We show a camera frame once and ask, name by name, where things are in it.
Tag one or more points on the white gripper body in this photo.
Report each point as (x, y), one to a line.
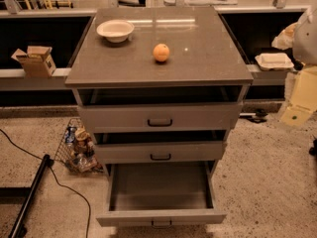
(306, 41)

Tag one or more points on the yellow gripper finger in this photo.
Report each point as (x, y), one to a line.
(295, 115)

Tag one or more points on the grey bottom drawer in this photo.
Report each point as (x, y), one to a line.
(161, 195)

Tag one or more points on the grey drawer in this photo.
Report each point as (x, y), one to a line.
(161, 195)
(99, 117)
(163, 146)

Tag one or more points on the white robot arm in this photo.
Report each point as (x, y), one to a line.
(302, 38)

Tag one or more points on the grey drawer cabinet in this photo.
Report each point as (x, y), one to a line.
(159, 90)

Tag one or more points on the grey middle drawer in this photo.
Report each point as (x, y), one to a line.
(163, 146)

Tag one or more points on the grey top drawer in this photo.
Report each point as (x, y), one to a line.
(99, 117)

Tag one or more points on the white foam takeout container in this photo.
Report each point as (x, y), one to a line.
(276, 61)

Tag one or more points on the black caster wheel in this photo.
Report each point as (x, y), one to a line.
(259, 116)

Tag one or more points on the orange fruit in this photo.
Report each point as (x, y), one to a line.
(161, 52)

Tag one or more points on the white paper bowl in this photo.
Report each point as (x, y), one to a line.
(115, 31)

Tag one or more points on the open cardboard box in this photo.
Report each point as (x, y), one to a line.
(37, 61)

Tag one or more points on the black metal floor bar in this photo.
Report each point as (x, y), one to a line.
(18, 229)

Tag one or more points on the wire basket with items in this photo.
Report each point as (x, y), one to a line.
(76, 149)

